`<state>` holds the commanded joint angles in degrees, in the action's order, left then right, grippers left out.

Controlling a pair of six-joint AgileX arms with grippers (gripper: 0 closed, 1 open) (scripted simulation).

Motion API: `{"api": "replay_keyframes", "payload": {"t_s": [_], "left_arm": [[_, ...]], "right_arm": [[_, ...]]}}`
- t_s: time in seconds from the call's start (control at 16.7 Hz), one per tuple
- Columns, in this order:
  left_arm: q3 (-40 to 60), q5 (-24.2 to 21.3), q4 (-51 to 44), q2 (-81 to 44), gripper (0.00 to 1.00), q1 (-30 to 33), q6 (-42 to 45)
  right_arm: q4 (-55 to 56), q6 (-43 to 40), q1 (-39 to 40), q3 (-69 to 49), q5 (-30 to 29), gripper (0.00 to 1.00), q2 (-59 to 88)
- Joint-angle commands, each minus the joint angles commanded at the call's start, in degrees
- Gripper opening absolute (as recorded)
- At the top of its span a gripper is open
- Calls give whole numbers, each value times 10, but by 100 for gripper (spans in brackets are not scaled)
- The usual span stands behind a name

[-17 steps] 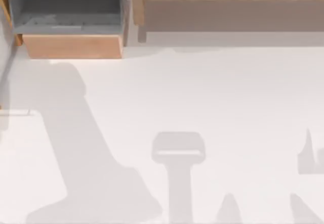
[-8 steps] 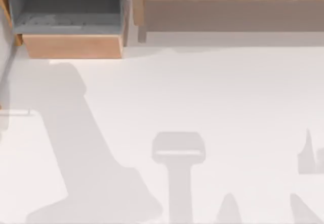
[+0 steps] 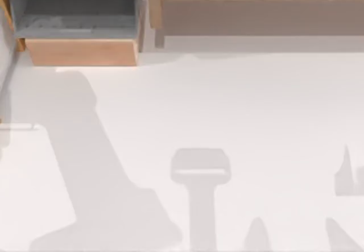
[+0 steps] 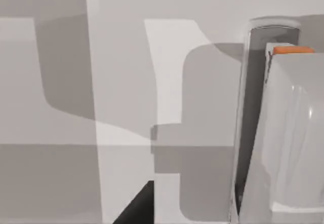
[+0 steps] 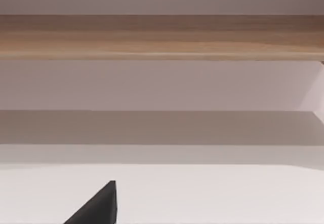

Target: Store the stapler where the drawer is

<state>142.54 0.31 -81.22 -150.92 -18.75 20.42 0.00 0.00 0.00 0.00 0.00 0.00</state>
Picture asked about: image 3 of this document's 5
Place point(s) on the pale wooden drawer front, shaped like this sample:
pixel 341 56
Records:
pixel 81 52

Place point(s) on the wooden cupboard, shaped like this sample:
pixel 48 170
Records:
pixel 256 10

